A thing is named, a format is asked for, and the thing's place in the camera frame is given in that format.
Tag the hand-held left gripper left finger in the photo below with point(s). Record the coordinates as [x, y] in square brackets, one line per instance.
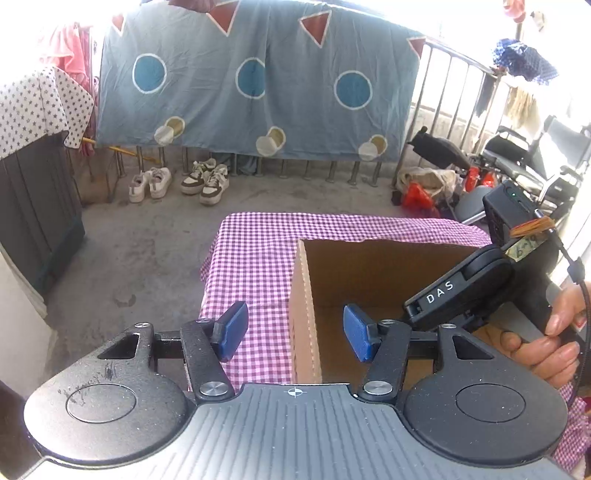
[233, 330]

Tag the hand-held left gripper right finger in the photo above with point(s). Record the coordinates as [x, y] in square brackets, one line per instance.
[358, 332]

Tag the cardboard box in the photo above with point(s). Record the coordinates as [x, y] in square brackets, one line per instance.
[369, 277]

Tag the person's right hand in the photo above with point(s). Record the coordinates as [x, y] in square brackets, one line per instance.
[554, 355]

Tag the grey round seat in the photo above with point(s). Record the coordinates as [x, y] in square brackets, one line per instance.
[471, 205]

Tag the purple checked tablecloth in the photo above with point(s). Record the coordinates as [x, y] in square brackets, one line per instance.
[254, 258]

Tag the red plastic bag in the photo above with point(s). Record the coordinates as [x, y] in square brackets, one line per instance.
[415, 196]
[475, 177]

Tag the black wheelchair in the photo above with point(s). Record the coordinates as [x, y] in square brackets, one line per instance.
[512, 152]

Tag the black padded seat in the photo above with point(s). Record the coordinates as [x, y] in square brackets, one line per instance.
[438, 147]

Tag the metal railing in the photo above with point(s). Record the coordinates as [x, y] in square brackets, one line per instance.
[405, 147]

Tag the beige hanging cloth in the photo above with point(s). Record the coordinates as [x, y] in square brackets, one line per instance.
[521, 108]

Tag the yellow pole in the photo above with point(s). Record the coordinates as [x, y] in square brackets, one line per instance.
[120, 150]

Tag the blue patterned hanging cloth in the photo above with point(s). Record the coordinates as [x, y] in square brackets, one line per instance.
[526, 60]

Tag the blue printed blanket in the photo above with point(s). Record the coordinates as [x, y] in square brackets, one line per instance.
[207, 115]

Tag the dark grey cabinet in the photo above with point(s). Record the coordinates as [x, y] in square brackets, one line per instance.
[37, 207]

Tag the white star-print cloth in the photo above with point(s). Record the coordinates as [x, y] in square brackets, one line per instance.
[32, 106]

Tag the pink hanging clothes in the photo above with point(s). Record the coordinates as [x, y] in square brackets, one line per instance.
[64, 46]

